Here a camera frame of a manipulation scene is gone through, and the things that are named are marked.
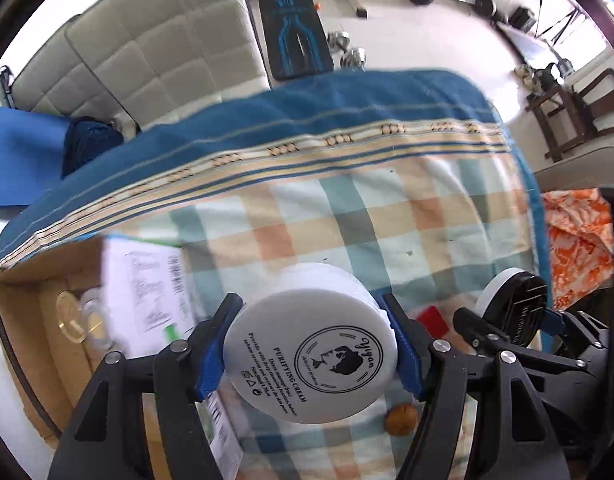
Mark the blue mat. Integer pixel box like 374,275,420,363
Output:
0,105,88,209

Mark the chrome dumbbell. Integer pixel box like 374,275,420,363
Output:
339,47,369,70
326,30,353,54

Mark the grey table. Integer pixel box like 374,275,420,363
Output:
534,147,614,194

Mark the white cream jar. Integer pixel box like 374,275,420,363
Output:
221,262,401,425

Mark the white jar with black lid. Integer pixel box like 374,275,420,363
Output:
474,268,550,349

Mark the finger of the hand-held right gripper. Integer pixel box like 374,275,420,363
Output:
452,308,502,357
543,308,610,343

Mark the small red object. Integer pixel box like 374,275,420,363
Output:
418,308,449,336

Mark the checked blanket with blue border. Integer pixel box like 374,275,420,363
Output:
0,67,546,480

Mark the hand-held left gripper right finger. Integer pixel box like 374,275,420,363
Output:
381,293,572,480

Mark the beige quilted sofa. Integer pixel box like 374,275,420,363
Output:
10,0,269,132

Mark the white printed paper label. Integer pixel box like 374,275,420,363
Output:
100,237,199,357

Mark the dark blue knitted cloth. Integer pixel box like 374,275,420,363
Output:
62,117,126,179

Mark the brown walnut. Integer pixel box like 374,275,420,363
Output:
385,405,419,434

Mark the black and blue weight bench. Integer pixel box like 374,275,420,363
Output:
256,0,336,81

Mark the cardboard box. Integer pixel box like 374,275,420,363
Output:
0,234,244,480

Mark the dark wooden chair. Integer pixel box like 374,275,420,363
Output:
525,67,614,162

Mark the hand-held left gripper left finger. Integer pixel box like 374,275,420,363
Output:
47,293,244,480

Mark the orange patterned cloth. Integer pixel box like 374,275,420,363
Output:
542,187,614,312

